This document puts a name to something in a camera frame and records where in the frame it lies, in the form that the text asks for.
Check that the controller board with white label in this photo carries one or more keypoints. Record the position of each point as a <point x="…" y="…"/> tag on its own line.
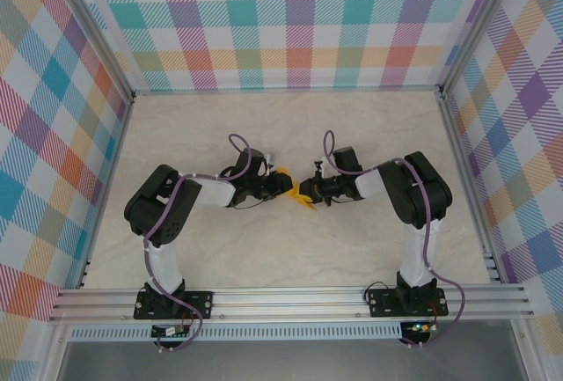
<point x="169" y="332"/>

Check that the long slotted aluminium rail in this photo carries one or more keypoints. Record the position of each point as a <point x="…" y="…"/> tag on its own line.
<point x="286" y="304"/>

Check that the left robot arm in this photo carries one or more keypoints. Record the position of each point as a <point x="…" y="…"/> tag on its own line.
<point x="158" y="214"/>

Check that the aluminium frame post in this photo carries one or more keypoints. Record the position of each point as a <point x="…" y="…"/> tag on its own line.
<point x="92" y="31"/>
<point x="479" y="29"/>

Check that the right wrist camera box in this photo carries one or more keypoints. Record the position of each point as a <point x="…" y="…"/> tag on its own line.
<point x="347" y="158"/>

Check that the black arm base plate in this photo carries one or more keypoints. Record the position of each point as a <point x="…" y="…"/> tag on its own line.
<point x="382" y="302"/>
<point x="200" y="304"/>

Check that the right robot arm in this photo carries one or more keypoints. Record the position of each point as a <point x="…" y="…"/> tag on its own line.
<point x="418" y="192"/>

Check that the grey metal panel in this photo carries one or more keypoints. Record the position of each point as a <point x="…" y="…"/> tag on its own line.
<point x="286" y="361"/>

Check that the orange-yellow cloth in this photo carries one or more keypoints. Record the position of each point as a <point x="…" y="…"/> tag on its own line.
<point x="308" y="206"/>

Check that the aluminium side rail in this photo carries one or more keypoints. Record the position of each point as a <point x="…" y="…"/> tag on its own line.
<point x="103" y="196"/>
<point x="470" y="187"/>

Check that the controller board with lit LED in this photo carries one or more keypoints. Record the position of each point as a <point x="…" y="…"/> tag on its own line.
<point x="421" y="327"/>

